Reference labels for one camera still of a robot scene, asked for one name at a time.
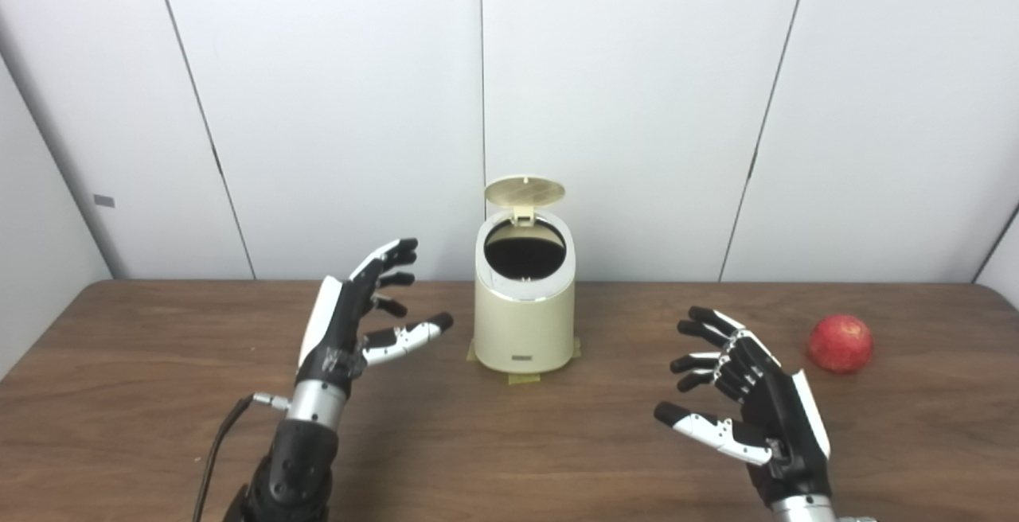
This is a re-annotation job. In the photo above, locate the red apple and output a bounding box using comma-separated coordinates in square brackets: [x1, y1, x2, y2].
[808, 314, 874, 374]

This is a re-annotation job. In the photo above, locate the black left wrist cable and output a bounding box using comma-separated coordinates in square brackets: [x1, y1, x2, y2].
[192, 392, 291, 522]

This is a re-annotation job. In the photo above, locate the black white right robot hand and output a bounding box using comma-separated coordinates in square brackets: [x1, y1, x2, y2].
[654, 306, 832, 507]

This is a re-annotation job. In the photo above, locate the cream-colored bin body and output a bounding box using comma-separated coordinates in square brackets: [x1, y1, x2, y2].
[473, 210, 576, 374]

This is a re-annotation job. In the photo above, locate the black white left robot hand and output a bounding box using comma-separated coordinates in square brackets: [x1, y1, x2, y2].
[296, 238, 455, 395]

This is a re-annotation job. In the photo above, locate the cream round bin lid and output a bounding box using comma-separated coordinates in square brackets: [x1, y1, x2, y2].
[485, 176, 566, 227]

